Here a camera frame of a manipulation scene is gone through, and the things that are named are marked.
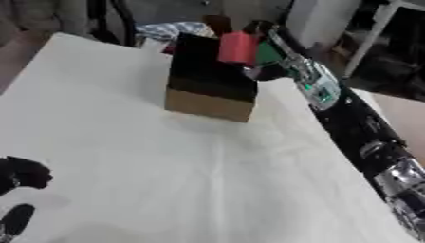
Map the tan cardboard box black inside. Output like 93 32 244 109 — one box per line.
162 31 261 123

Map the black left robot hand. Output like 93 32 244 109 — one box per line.
0 155 57 243

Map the white cabinet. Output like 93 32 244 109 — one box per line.
284 0 364 49

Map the white metal frame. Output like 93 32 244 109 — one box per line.
340 0 425 79

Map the red cylinder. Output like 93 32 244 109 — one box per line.
215 30 263 67

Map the green block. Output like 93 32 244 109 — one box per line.
253 40 286 66

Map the black chair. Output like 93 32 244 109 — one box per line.
86 0 139 47

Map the blue white checked cloth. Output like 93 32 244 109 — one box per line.
134 21 216 43

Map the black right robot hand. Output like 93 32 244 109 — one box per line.
202 13 292 82

